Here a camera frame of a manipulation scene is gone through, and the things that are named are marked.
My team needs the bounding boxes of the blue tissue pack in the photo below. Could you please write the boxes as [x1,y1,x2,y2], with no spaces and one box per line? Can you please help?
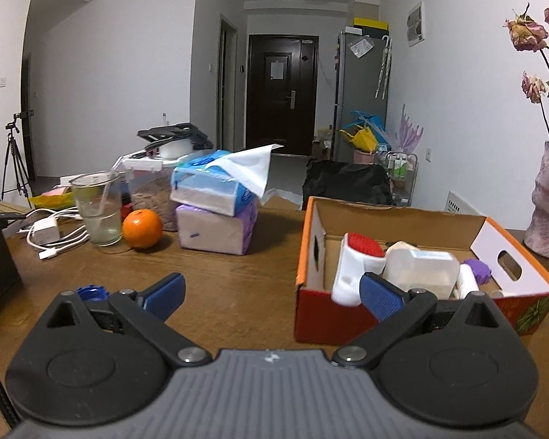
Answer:
[171,143,284,217]

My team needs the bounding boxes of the black camera tripod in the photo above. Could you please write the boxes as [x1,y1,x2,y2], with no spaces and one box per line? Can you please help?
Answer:
[1,110,35,209]

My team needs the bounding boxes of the white flat box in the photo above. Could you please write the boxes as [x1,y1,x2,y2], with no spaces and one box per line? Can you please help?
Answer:
[446,191,481,215]

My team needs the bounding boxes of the pink feather decoration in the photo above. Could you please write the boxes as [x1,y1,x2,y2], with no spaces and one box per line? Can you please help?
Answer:
[386,104,424,151]

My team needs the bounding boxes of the black bag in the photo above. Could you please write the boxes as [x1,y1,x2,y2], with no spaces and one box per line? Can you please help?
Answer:
[302,159,394,211]

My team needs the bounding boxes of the blue and yellow bags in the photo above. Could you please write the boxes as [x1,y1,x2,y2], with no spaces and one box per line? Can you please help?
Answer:
[339,110,387,151]

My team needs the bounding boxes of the purple tissue pack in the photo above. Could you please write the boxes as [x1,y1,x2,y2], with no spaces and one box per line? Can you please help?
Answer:
[176,199,259,256]

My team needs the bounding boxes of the orange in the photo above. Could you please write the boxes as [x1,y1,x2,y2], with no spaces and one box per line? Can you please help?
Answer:
[122,209,164,249]

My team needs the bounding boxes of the dark brown door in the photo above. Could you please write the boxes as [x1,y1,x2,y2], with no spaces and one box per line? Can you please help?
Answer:
[244,34,320,156]

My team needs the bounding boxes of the black folding stand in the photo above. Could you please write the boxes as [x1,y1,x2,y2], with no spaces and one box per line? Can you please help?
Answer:
[137,123,213,151]

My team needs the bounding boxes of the hanging folded umbrellas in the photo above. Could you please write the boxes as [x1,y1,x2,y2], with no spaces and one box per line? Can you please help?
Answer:
[375,35,393,100]

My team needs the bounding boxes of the trolley cart with bottles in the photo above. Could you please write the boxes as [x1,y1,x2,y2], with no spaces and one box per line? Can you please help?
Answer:
[375,144,419,206]

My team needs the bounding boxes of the dried pink roses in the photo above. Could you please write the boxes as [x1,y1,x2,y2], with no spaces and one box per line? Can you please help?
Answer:
[504,0,549,147]

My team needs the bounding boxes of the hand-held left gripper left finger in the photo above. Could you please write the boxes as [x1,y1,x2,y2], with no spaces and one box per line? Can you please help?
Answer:
[47,273,213,367]

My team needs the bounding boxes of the yellow snack packet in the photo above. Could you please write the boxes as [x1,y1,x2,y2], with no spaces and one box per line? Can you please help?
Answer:
[30,187,76,209]

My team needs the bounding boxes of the white red lint brush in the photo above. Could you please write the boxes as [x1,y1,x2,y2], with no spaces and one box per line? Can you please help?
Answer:
[332,232,387,306]

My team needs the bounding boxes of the grey fridge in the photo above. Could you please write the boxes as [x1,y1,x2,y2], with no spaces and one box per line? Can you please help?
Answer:
[333,31,392,147]

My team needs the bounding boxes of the red cardboard box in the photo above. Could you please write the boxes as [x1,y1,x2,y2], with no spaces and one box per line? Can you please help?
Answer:
[294,196,549,344]

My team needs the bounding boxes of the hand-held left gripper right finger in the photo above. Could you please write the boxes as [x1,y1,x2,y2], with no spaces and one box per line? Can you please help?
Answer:
[333,272,504,367]

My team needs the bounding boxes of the translucent plastic jug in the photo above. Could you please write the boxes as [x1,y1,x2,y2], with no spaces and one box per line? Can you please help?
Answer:
[383,241,460,300]

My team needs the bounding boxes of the white charger with cable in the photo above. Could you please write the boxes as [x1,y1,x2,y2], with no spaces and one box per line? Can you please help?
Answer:
[25,208,90,260]

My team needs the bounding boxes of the clear plastic food container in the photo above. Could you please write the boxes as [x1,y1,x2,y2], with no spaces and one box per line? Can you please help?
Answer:
[121,149,197,232]

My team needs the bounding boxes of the clear glass cup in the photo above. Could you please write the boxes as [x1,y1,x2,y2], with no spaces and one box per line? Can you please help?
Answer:
[70,171,123,247]

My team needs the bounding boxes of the white spray bottle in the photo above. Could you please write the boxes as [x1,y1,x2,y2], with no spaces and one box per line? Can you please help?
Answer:
[455,264,481,300]

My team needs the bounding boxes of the purple ridged lid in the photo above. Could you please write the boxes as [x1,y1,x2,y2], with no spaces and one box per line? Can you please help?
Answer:
[462,258,492,283]

